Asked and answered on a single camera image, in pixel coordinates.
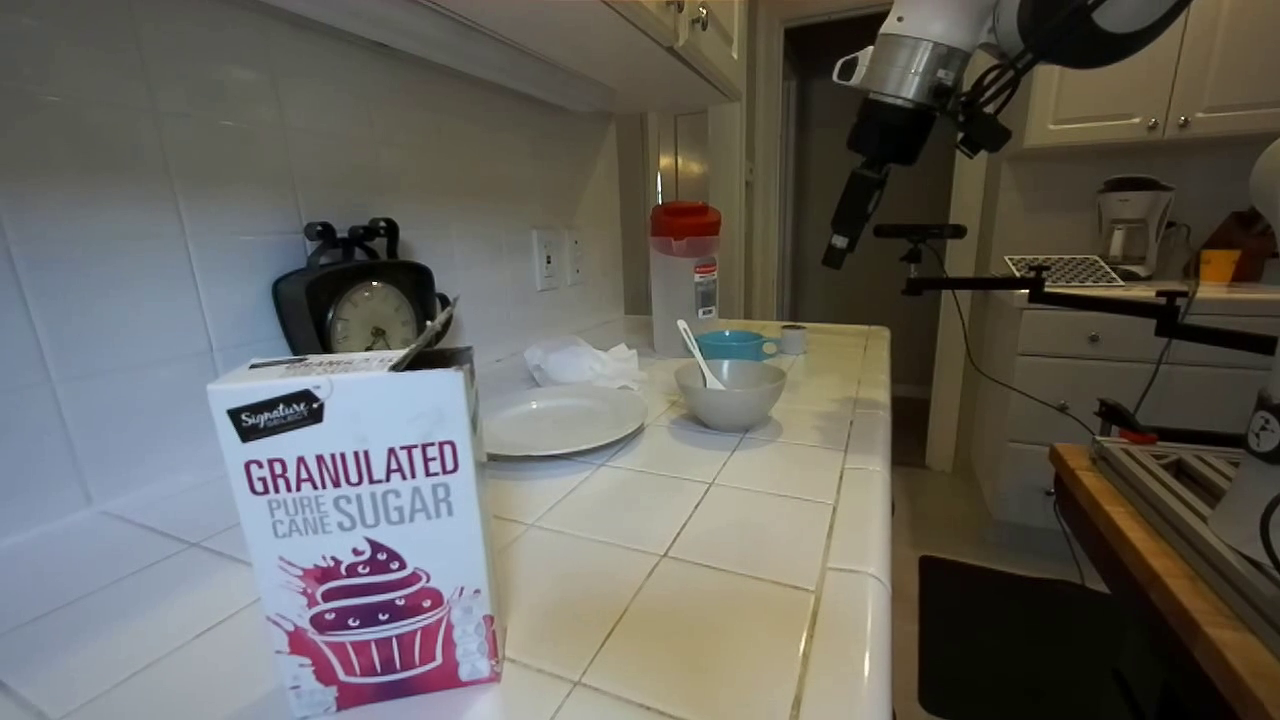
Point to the grey equipment box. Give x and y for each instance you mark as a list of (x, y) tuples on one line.
[(1186, 505)]

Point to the white upper cabinets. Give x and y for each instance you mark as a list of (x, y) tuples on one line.
[(562, 42)]

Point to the crumpled white plastic bag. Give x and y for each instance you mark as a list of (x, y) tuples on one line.
[(582, 363)]

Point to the blue cup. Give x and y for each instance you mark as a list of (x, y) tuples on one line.
[(737, 347)]

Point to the white wall outlet plate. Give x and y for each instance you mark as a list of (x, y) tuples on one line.
[(548, 256)]

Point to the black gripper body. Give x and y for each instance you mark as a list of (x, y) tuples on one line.
[(885, 140)]

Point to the black clamp bar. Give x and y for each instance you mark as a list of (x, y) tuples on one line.
[(1175, 431)]

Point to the clear pitcher with red lid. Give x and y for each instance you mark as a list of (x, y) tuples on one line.
[(687, 273)]

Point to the beige ceramic bowl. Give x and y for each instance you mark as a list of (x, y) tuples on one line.
[(732, 396)]

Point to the white lower cabinets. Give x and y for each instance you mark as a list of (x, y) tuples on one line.
[(1053, 402)]

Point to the white corner wall cabinets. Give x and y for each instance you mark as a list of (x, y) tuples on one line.
[(1175, 85)]

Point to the white plastic spoon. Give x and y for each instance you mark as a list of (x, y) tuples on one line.
[(697, 349)]

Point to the black stereo camera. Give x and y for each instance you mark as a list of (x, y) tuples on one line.
[(921, 232)]

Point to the wooden table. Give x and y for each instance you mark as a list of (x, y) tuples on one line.
[(1175, 585)]

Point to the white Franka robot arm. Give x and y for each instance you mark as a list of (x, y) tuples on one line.
[(933, 42)]

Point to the wooden knife block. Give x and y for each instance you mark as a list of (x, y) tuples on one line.
[(1243, 241)]

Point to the white coffee maker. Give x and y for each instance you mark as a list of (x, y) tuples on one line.
[(1132, 225)]

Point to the black floor mat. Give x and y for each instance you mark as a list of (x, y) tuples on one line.
[(1013, 647)]

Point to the granulated sugar box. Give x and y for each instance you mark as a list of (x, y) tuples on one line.
[(352, 534)]

